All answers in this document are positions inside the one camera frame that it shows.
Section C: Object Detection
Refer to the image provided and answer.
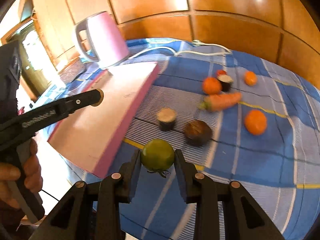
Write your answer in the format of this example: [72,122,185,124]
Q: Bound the dark brown passion fruit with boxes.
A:
[184,120,213,147]

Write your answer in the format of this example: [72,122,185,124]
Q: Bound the beige mushroom stump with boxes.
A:
[157,108,176,131]

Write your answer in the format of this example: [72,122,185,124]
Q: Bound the blue plaid tablecloth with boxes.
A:
[32,37,320,240]

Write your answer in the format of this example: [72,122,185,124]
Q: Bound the silver ornate tissue box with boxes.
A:
[59,57,87,85]

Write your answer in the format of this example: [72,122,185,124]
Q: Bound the orange carrot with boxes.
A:
[199,92,242,112]

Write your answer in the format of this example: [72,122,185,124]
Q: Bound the orange mandarin near kettle side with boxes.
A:
[202,77,222,95]

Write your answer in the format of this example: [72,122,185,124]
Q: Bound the person's left hand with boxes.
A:
[0,138,43,209]

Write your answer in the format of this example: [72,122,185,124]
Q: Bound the wooden panelled wardrobe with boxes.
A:
[32,0,319,86]

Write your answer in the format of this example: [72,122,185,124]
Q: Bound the orange mandarin right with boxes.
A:
[244,109,267,135]

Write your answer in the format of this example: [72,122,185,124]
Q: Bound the white kettle power cord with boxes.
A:
[120,39,232,66]

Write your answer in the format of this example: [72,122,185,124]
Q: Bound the red apple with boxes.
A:
[215,69,227,77]

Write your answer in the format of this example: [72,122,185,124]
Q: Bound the green tomato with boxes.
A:
[141,139,175,178]

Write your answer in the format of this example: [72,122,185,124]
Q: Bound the pink white cardboard box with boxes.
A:
[48,62,160,178]

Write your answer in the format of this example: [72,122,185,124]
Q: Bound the pink electric kettle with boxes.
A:
[72,11,130,69]

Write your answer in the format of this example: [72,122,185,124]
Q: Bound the orange mandarin far small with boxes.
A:
[244,71,258,86]

